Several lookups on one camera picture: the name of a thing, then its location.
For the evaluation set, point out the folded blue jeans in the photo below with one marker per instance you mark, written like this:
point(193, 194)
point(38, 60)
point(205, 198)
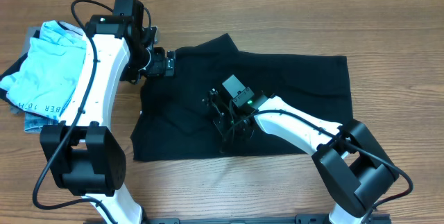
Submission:
point(34, 123)

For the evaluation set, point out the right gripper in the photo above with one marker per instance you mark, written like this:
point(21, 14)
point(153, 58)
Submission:
point(218, 114)

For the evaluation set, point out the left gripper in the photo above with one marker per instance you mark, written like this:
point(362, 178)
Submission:
point(159, 69)

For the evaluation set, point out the light blue folded t-shirt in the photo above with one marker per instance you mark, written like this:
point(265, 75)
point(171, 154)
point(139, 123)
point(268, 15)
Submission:
point(48, 76)

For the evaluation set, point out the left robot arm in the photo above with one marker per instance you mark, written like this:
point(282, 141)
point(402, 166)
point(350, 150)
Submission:
point(82, 154)

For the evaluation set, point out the black t-shirt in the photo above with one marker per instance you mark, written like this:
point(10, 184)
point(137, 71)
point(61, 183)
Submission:
point(175, 123)

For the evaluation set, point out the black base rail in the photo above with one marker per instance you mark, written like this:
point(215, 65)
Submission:
point(236, 220)

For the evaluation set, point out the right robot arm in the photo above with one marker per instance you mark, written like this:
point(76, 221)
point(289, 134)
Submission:
point(353, 166)

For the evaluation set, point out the grey folded garment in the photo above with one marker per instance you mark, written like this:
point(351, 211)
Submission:
point(15, 109)

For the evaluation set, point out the black folded garment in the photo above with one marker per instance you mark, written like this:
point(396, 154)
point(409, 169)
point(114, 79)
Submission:
point(32, 32)

